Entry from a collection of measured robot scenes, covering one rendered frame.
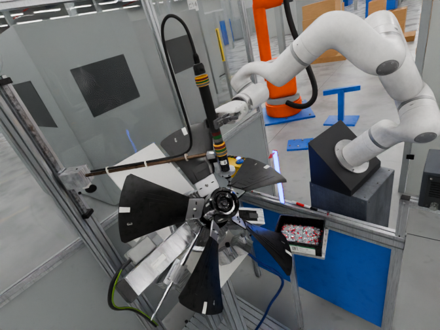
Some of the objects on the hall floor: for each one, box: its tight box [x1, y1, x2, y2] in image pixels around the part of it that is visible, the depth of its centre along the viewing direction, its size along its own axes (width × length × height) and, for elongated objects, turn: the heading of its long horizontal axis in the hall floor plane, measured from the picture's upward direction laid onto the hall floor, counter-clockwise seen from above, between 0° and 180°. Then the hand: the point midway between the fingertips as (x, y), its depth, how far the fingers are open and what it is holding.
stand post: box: [221, 277, 248, 330], centre depth 136 cm, size 4×9×91 cm, turn 162°
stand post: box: [204, 313, 223, 330], centre depth 145 cm, size 4×9×115 cm, turn 162°
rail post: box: [381, 249, 404, 330], centre depth 127 cm, size 4×4×78 cm
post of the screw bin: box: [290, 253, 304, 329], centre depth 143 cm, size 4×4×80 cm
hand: (213, 122), depth 88 cm, fingers closed on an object, 4 cm apart
